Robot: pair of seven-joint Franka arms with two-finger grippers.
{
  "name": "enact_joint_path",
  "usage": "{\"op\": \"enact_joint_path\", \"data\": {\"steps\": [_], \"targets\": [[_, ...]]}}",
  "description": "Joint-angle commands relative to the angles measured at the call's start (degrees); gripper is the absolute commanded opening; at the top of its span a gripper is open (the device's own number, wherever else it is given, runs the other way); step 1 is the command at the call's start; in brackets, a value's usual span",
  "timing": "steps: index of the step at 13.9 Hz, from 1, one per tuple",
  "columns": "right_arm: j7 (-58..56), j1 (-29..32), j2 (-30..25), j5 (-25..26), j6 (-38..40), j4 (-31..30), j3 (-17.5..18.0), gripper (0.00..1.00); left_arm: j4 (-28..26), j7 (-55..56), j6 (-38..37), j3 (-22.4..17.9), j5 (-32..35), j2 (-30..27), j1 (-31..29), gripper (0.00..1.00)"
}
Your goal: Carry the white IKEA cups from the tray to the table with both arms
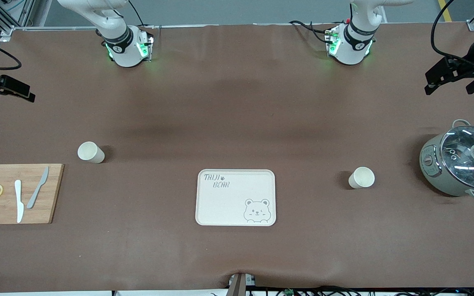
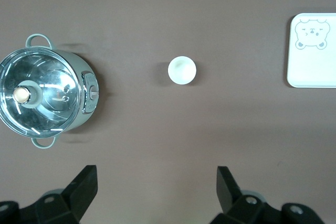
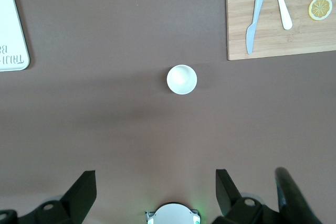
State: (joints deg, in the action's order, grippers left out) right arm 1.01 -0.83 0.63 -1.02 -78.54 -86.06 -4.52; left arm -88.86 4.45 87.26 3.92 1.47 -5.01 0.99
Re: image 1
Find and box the white IKEA cup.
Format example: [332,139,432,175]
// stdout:
[348,166,375,190]
[77,141,105,164]

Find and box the grey plastic knife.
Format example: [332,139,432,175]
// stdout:
[27,166,50,209]

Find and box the white plastic knife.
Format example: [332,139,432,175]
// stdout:
[14,180,24,223]

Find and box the wooden cutting board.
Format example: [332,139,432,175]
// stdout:
[0,164,64,225]

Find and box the brown table mat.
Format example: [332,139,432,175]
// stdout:
[0,23,474,293]

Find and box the white bear print tray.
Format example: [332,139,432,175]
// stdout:
[195,169,277,227]

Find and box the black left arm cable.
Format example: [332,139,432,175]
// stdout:
[431,0,474,62]

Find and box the black base cable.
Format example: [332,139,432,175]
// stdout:
[288,18,334,44]
[127,0,155,37]

